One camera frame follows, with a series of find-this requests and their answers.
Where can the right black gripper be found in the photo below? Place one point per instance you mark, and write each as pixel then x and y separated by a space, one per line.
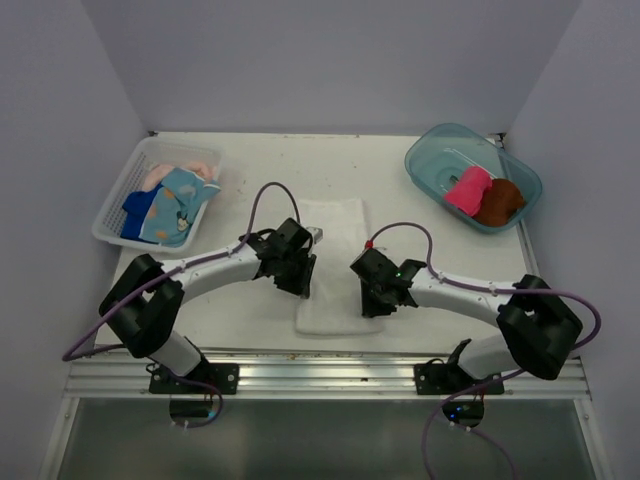
pixel 371 309

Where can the dark blue cloth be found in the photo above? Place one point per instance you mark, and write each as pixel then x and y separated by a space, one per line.
pixel 143 219

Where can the light blue patterned cloth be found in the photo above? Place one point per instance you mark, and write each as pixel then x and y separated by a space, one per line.
pixel 184 194

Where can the aluminium mounting rail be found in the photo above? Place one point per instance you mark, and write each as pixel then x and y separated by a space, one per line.
pixel 275 375

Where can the pink rolled towel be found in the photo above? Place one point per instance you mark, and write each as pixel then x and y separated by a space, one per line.
pixel 467 194

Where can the brown rolled towel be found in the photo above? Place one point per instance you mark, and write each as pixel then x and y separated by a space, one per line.
pixel 499 203

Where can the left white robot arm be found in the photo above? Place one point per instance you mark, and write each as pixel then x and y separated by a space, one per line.
pixel 142 306

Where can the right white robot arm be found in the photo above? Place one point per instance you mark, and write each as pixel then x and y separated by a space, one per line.
pixel 536 330

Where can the white towel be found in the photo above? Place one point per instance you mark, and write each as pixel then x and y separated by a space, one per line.
pixel 333 308

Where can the teal transparent plastic bin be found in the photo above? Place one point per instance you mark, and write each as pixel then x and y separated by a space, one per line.
pixel 438 159

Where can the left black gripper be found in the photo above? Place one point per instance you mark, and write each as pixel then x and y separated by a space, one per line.
pixel 300 285

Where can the white plastic laundry basket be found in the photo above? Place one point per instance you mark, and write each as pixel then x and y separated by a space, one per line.
pixel 152 159

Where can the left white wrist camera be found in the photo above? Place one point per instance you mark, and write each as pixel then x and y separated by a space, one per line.
pixel 316 234

